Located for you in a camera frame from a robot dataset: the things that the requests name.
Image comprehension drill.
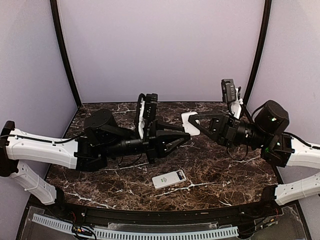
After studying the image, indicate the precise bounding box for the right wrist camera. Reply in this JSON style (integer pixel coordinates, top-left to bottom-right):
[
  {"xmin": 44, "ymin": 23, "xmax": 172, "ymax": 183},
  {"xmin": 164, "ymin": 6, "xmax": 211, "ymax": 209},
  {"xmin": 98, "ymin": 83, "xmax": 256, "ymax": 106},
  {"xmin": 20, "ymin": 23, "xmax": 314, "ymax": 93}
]
[{"xmin": 221, "ymin": 79, "xmax": 243, "ymax": 119}]

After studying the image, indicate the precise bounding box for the right black frame post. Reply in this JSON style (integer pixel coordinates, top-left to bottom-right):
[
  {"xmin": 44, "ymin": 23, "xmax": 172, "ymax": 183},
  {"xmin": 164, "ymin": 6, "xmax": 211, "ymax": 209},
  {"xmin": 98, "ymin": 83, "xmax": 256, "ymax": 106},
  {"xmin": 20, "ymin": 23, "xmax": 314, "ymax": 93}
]
[{"xmin": 243, "ymin": 0, "xmax": 272, "ymax": 106}]

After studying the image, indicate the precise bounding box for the black front rail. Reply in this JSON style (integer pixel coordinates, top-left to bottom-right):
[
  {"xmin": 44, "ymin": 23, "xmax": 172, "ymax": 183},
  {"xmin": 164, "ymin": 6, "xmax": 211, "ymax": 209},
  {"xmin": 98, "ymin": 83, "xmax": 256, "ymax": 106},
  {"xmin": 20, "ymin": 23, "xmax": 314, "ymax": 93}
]
[{"xmin": 30, "ymin": 196, "xmax": 289, "ymax": 226}]

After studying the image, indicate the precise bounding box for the white slotted cable duct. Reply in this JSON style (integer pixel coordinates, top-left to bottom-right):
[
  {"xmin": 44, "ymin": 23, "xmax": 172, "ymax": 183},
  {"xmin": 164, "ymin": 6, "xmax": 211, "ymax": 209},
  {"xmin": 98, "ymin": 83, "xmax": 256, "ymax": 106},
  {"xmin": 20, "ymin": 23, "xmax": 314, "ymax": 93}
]
[{"xmin": 31, "ymin": 214, "xmax": 239, "ymax": 240}]

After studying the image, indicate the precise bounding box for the white remote control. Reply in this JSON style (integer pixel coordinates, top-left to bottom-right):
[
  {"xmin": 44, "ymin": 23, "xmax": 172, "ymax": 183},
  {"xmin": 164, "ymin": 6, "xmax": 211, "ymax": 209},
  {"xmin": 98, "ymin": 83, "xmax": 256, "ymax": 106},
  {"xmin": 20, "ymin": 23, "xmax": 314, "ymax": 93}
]
[{"xmin": 152, "ymin": 169, "xmax": 187, "ymax": 190}]

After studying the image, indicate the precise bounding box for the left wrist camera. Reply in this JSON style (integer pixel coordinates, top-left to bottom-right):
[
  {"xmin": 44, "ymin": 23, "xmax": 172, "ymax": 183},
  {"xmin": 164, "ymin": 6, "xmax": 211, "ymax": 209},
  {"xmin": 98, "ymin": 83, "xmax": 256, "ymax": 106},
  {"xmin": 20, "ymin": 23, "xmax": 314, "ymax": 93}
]
[{"xmin": 134, "ymin": 93, "xmax": 158, "ymax": 139}]

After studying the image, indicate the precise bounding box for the white battery cover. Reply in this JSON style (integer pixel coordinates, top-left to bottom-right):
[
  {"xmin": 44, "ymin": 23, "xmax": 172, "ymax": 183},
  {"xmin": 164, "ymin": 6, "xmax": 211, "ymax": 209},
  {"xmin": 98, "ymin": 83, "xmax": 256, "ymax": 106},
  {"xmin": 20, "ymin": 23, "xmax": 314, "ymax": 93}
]
[{"xmin": 181, "ymin": 111, "xmax": 201, "ymax": 137}]

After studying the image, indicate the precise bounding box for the black frame post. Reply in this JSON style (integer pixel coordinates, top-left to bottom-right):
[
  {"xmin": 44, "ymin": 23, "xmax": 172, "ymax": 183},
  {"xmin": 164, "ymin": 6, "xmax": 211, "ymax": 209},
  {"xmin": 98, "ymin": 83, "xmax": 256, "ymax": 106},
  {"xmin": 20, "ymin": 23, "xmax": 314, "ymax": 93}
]
[
  {"xmin": 243, "ymin": 0, "xmax": 272, "ymax": 106},
  {"xmin": 49, "ymin": 0, "xmax": 82, "ymax": 108}
]

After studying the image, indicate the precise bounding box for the purple battery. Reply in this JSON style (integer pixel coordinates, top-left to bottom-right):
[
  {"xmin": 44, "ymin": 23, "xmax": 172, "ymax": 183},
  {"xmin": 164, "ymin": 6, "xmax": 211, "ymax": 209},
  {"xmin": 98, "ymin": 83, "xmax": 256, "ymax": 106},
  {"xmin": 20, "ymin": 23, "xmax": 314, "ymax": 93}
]
[{"xmin": 176, "ymin": 170, "xmax": 186, "ymax": 181}]

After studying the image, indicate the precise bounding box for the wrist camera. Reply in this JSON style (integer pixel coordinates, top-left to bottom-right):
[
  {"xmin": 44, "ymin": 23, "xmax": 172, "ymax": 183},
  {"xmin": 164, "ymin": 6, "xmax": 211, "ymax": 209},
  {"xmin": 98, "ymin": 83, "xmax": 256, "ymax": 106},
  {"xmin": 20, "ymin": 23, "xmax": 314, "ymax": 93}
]
[
  {"xmin": 134, "ymin": 93, "xmax": 158, "ymax": 139},
  {"xmin": 221, "ymin": 79, "xmax": 243, "ymax": 119}
]

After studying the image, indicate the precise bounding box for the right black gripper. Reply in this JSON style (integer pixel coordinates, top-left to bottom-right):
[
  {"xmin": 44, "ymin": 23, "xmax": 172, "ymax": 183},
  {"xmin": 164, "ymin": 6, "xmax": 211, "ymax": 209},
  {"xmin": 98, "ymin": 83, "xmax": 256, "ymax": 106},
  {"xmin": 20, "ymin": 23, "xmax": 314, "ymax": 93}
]
[{"xmin": 187, "ymin": 108, "xmax": 269, "ymax": 149}]

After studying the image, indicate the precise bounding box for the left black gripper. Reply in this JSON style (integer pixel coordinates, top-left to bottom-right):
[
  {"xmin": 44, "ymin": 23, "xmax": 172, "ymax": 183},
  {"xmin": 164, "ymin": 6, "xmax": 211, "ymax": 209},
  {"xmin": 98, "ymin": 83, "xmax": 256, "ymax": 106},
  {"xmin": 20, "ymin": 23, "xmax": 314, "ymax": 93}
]
[{"xmin": 103, "ymin": 119, "xmax": 192, "ymax": 165}]

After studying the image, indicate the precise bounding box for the left black frame post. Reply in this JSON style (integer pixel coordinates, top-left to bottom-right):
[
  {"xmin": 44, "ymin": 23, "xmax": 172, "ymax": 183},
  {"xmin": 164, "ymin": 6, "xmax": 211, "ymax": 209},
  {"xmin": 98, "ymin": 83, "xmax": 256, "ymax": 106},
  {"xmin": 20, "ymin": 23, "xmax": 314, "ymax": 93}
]
[{"xmin": 49, "ymin": 0, "xmax": 82, "ymax": 108}]

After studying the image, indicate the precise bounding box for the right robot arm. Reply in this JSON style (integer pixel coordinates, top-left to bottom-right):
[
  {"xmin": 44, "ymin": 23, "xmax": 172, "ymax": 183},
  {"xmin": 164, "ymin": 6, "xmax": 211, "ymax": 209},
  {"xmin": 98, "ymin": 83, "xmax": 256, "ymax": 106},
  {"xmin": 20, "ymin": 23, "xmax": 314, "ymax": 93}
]
[{"xmin": 188, "ymin": 100, "xmax": 320, "ymax": 169}]

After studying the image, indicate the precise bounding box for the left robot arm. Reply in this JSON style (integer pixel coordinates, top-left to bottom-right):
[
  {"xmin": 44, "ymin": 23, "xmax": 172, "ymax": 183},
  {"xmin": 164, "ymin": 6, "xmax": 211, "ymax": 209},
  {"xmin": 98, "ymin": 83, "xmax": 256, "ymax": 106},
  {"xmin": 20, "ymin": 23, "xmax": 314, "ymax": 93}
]
[{"xmin": 0, "ymin": 109, "xmax": 191, "ymax": 218}]

